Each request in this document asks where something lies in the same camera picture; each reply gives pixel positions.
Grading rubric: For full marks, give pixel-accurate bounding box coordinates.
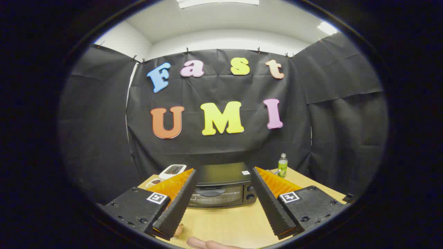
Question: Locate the black toaster oven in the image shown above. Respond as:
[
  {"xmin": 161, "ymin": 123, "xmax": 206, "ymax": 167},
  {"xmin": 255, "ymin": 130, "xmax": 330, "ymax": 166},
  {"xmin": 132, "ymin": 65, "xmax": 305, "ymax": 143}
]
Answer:
[{"xmin": 189, "ymin": 162, "xmax": 258, "ymax": 208}]

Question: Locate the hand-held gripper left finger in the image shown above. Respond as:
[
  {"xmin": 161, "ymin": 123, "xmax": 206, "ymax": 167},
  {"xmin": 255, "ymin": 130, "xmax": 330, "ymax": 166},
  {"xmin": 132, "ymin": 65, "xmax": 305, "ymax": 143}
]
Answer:
[{"xmin": 99, "ymin": 168, "xmax": 198, "ymax": 241}]

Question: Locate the row of small cloth clips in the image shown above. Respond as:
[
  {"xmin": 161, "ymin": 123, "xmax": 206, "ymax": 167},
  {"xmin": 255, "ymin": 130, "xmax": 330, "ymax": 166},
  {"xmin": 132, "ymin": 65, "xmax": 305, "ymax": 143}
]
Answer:
[{"xmin": 97, "ymin": 36, "xmax": 322, "ymax": 64}]

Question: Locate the green drink bottle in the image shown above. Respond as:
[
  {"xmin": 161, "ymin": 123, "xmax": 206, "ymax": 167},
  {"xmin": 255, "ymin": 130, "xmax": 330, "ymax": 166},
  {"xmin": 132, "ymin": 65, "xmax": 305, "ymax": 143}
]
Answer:
[{"xmin": 278, "ymin": 153, "xmax": 288, "ymax": 178}]

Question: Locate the white appliance with display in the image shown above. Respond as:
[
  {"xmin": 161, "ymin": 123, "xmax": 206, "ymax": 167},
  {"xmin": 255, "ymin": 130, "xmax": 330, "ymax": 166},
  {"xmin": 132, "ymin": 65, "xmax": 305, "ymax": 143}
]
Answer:
[{"xmin": 159, "ymin": 164, "xmax": 187, "ymax": 179}]

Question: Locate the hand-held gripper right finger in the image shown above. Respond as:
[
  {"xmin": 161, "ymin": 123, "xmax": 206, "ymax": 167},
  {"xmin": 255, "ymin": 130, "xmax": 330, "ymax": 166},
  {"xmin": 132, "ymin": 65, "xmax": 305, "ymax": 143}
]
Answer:
[{"xmin": 250, "ymin": 166, "xmax": 348, "ymax": 240}]

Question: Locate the small ceiling light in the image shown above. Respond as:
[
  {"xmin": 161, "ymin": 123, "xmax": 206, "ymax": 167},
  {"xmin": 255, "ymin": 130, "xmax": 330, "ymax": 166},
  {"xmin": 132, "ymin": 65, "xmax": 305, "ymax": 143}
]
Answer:
[{"xmin": 317, "ymin": 21, "xmax": 338, "ymax": 36}]

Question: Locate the long ceiling light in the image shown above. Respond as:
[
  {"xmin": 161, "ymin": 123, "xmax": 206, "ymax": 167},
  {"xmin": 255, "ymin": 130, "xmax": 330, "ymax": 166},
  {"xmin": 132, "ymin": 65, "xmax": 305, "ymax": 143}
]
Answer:
[{"xmin": 177, "ymin": 0, "xmax": 260, "ymax": 9}]

